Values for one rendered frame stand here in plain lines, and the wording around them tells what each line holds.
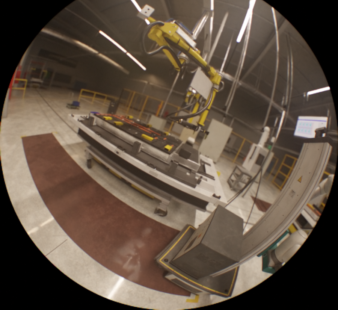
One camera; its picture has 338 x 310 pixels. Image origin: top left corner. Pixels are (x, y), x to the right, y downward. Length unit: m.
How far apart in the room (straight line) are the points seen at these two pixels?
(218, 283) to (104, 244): 1.24
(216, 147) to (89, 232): 5.97
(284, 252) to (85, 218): 1.88
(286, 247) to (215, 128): 5.74
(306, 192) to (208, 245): 0.69
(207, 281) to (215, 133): 5.77
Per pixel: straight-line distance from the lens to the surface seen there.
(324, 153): 0.92
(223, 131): 6.12
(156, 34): 0.95
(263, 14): 9.68
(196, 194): 1.26
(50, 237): 1.61
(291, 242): 0.95
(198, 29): 1.81
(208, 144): 6.07
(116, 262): 1.46
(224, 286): 1.52
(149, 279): 1.49
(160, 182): 1.63
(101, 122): 1.88
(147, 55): 0.82
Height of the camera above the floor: 1.44
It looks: 13 degrees down
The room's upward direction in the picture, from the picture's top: 23 degrees clockwise
